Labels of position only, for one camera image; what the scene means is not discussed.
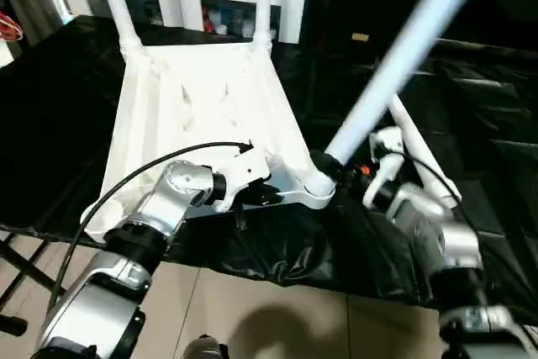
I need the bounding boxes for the black robot left foot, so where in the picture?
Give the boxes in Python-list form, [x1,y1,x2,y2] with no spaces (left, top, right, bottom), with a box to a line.
[180,335,229,359]

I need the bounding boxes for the black plastic mat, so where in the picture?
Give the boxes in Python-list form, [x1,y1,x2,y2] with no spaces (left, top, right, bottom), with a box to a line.
[0,14,538,305]

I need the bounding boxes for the black folding stand legs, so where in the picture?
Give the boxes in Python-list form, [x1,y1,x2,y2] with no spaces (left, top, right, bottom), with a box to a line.
[0,231,70,336]

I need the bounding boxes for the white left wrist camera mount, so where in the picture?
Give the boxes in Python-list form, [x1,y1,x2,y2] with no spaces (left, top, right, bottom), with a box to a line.
[214,147,275,214]

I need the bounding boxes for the red cable bundle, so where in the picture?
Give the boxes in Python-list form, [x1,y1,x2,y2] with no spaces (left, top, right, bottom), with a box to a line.
[0,13,24,42]

